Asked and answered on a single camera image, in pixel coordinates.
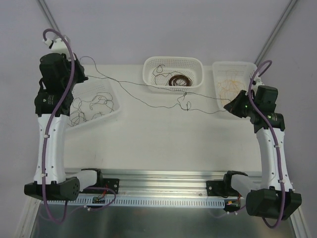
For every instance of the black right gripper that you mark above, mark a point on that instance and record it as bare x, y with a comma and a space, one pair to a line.
237, 104

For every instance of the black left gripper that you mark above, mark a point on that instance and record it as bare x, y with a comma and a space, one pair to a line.
79, 72

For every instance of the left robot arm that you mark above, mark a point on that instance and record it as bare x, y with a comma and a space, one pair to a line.
53, 102

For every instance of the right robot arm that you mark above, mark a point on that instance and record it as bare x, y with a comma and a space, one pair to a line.
274, 198

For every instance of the white perforated basket right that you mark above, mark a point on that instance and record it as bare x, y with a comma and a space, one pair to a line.
230, 77

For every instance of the white perforated basket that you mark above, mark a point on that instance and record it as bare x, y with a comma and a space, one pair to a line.
95, 102
230, 77
173, 74

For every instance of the white perforated basket left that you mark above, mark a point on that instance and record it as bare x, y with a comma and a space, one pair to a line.
95, 102

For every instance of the white perforated basket middle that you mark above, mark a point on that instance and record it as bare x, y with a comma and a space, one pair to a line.
173, 74

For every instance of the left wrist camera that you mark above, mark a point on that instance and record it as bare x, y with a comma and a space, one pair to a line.
58, 46

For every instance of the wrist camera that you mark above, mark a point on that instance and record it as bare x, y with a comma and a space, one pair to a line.
257, 81
58, 46

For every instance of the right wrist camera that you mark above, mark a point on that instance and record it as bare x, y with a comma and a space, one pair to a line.
257, 81

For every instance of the aluminium frame post left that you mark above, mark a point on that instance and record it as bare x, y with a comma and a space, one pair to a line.
53, 31

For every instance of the aluminium frame post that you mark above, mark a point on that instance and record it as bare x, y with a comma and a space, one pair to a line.
290, 7
53, 31

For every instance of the aluminium mounting rail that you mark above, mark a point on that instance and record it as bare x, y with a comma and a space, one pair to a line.
173, 184

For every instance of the white slotted cable duct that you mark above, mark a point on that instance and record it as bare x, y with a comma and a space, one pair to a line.
152, 202

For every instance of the aluminium frame post right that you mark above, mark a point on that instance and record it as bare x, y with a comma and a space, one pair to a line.
290, 7

